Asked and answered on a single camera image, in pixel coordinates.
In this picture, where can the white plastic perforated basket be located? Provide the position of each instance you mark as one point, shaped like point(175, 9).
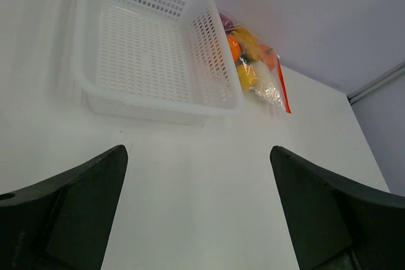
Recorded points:
point(163, 60)

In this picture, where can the aluminium frame post right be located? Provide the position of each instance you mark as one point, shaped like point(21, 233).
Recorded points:
point(375, 85)

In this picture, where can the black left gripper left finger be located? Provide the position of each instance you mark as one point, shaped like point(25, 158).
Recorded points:
point(64, 221)

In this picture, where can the fake purple onion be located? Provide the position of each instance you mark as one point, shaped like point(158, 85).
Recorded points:
point(227, 23)

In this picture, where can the fake yellow lemon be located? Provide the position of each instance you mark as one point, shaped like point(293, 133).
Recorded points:
point(247, 76)

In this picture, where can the fake white radish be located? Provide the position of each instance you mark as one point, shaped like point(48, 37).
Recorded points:
point(264, 77)

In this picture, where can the clear zip top bag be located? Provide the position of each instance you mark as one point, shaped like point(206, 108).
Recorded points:
point(276, 96)

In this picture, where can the fake orange fruit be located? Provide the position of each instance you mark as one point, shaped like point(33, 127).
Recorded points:
point(234, 48)

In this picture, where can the fake brown ginger root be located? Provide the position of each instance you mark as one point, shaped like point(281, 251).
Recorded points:
point(248, 42)

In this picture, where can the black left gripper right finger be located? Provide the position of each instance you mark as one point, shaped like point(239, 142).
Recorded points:
point(335, 222)

